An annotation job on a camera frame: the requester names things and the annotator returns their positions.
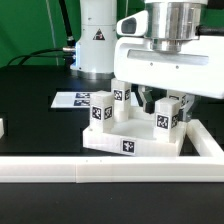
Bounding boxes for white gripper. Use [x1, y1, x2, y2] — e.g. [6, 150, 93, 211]
[114, 10, 224, 122]

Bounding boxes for white square tabletop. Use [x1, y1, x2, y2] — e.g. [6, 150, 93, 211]
[83, 106, 187, 157]

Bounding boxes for white L-shaped fence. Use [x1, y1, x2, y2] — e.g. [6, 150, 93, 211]
[0, 119, 224, 183]

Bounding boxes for white marker plate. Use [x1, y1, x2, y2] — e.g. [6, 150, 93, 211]
[50, 91, 139, 109]

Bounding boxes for white block left edge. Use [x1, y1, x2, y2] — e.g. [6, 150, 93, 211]
[0, 118, 4, 139]

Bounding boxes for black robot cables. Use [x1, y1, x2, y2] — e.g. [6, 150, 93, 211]
[6, 0, 77, 67]

